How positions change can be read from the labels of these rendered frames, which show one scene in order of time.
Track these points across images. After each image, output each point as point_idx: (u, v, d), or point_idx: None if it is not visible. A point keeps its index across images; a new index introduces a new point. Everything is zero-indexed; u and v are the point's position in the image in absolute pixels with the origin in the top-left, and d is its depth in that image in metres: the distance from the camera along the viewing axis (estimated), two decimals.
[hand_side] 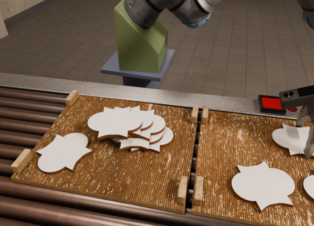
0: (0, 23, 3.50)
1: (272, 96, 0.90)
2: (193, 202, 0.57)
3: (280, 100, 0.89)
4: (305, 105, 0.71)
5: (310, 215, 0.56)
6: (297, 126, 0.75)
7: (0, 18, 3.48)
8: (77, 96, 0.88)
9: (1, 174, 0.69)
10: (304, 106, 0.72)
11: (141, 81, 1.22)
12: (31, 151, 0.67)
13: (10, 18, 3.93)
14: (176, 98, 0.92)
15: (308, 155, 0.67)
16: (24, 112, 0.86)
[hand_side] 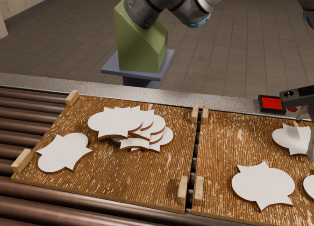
0: (0, 23, 3.50)
1: (272, 96, 0.90)
2: (193, 202, 0.57)
3: (280, 100, 0.89)
4: None
5: (310, 215, 0.56)
6: (297, 120, 0.76)
7: (0, 18, 3.48)
8: (77, 96, 0.88)
9: (1, 174, 0.69)
10: None
11: (141, 81, 1.22)
12: (31, 151, 0.67)
13: (10, 18, 3.93)
14: (176, 98, 0.92)
15: (311, 157, 0.65)
16: (24, 112, 0.86)
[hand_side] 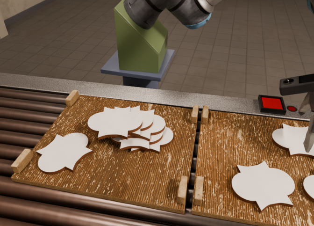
0: (0, 23, 3.50)
1: (272, 96, 0.90)
2: (193, 202, 0.57)
3: (280, 100, 0.89)
4: (309, 93, 0.69)
5: (310, 215, 0.56)
6: (300, 112, 0.74)
7: (0, 18, 3.48)
8: (77, 96, 0.88)
9: (1, 174, 0.69)
10: (308, 94, 0.70)
11: (141, 81, 1.22)
12: (31, 151, 0.67)
13: (10, 18, 3.93)
14: (176, 98, 0.92)
15: (308, 147, 0.63)
16: (24, 112, 0.86)
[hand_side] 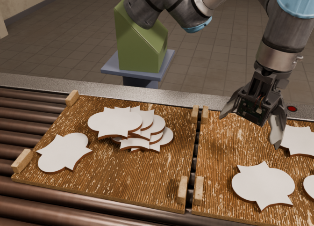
0: (0, 23, 3.50)
1: None
2: (193, 202, 0.57)
3: None
4: (281, 113, 0.60)
5: (310, 215, 0.56)
6: None
7: (0, 18, 3.48)
8: (77, 96, 0.88)
9: (1, 174, 0.69)
10: (282, 116, 0.60)
11: (141, 81, 1.22)
12: (31, 151, 0.67)
13: (10, 18, 3.93)
14: (176, 98, 0.92)
15: (221, 112, 0.69)
16: (24, 112, 0.86)
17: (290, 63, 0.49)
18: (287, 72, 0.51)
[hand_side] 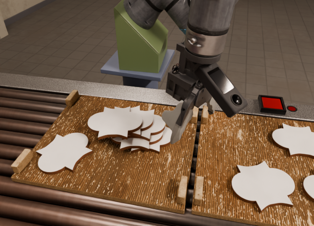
0: (0, 23, 3.50)
1: (272, 96, 0.90)
2: (193, 202, 0.57)
3: (280, 100, 0.89)
4: (189, 111, 0.55)
5: (310, 215, 0.56)
6: (179, 137, 0.59)
7: (0, 18, 3.48)
8: (77, 96, 0.88)
9: (1, 174, 0.69)
10: (187, 115, 0.55)
11: (141, 81, 1.22)
12: (31, 151, 0.67)
13: (10, 18, 3.93)
14: None
15: None
16: (24, 112, 0.86)
17: (186, 38, 0.50)
18: (188, 51, 0.51)
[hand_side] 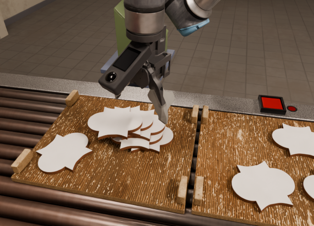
0: (0, 23, 3.50)
1: (272, 96, 0.90)
2: (193, 202, 0.57)
3: (280, 100, 0.89)
4: None
5: (310, 215, 0.56)
6: (117, 97, 0.66)
7: (0, 18, 3.48)
8: (77, 96, 0.88)
9: (1, 174, 0.69)
10: None
11: None
12: (31, 151, 0.67)
13: (10, 18, 3.93)
14: (176, 98, 0.92)
15: (166, 119, 0.60)
16: (24, 112, 0.86)
17: None
18: None
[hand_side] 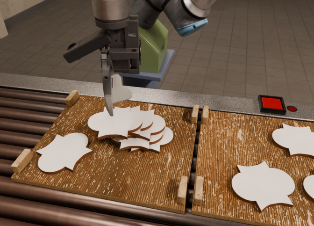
0: (0, 23, 3.50)
1: (272, 96, 0.90)
2: (193, 202, 0.57)
3: (280, 100, 0.89)
4: None
5: (310, 215, 0.56)
6: None
7: (0, 18, 3.48)
8: (77, 96, 0.88)
9: (1, 174, 0.69)
10: None
11: (141, 81, 1.22)
12: (31, 151, 0.67)
13: (10, 18, 3.93)
14: (176, 98, 0.92)
15: (109, 111, 0.60)
16: (24, 112, 0.86)
17: None
18: None
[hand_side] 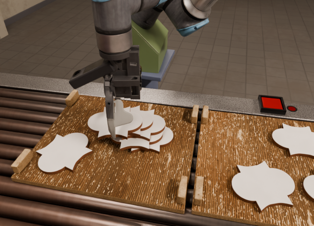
0: (0, 23, 3.50)
1: (272, 96, 0.90)
2: (193, 202, 0.57)
3: (280, 100, 0.89)
4: None
5: (310, 215, 0.56)
6: (116, 98, 0.75)
7: (0, 18, 3.48)
8: (77, 96, 0.88)
9: (1, 174, 0.69)
10: None
11: (141, 81, 1.22)
12: (31, 151, 0.67)
13: (10, 18, 3.93)
14: (176, 98, 0.92)
15: (111, 133, 0.64)
16: (24, 112, 0.86)
17: (125, 32, 0.60)
18: None
